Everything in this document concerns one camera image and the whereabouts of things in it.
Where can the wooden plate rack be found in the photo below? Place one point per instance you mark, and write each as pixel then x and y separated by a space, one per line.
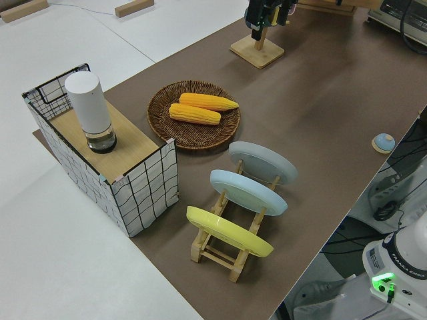
pixel 217 256

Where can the wooden cabinet box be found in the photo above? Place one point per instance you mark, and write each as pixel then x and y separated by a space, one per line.
pixel 367 4

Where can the grey plate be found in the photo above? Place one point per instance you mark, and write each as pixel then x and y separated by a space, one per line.
pixel 263 161

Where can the wooden stand with post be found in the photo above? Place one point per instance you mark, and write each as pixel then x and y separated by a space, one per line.
pixel 258 50

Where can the long wooden block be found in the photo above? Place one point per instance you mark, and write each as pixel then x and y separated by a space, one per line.
pixel 23 9

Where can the yellow corn cob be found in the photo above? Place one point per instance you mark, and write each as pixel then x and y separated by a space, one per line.
pixel 208 101
pixel 195 114

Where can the yellow plate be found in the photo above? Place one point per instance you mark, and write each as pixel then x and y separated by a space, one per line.
pixel 227 233

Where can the round wicker basket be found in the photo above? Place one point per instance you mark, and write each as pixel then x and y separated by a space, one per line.
pixel 195 115

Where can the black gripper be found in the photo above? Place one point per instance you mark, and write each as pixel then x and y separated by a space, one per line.
pixel 263 11

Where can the short wooden block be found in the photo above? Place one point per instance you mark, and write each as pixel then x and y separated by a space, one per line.
pixel 133 8

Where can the brown table mat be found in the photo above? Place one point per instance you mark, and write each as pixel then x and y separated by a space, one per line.
pixel 300 133

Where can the white cylinder with clear base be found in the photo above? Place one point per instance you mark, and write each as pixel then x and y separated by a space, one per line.
pixel 90 110

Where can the light wooden drawer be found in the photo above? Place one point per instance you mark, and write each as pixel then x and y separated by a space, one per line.
pixel 325 6

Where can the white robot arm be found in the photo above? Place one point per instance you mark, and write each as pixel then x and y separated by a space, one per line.
pixel 400 263

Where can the light blue plate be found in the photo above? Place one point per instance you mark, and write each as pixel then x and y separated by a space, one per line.
pixel 247 191

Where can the white toaster oven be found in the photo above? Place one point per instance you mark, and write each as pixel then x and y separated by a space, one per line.
pixel 400 13

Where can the blue dome bell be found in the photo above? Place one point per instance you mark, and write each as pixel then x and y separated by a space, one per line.
pixel 384 141

